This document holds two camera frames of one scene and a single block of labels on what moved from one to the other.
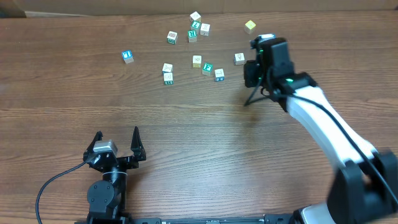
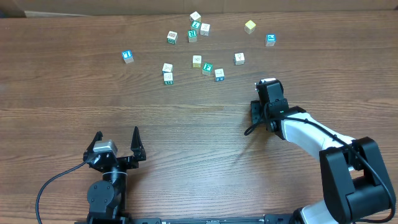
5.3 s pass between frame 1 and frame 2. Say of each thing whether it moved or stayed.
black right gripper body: moved
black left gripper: stayed
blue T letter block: stayed
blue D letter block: stayed
